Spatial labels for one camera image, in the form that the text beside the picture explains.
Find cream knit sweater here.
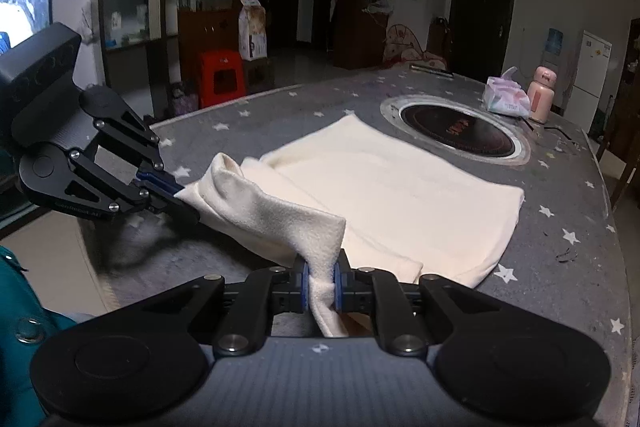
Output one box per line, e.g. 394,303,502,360
178,115,524,337

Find purple patterned waste bin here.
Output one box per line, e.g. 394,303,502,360
171,89,200,116

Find red plastic stool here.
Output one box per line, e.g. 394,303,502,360
198,49,247,108

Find white paper milk carton box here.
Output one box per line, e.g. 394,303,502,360
239,0,267,62

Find round induction cooktop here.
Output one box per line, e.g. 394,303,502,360
380,95,532,167

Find pink tissue pack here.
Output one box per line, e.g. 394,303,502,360
482,66,530,118

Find polka dot play tent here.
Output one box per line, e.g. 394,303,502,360
383,24,447,70

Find black eyeglasses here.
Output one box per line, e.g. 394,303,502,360
544,124,582,150

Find pink thermos bottle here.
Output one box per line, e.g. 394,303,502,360
527,66,556,124

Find white refrigerator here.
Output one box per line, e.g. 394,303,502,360
564,31,612,132

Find water dispenser with blue bottle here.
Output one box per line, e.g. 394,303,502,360
541,28,564,91

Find dark wooden door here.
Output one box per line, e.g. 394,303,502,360
449,0,515,83

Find wall television screen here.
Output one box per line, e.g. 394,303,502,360
0,0,53,54

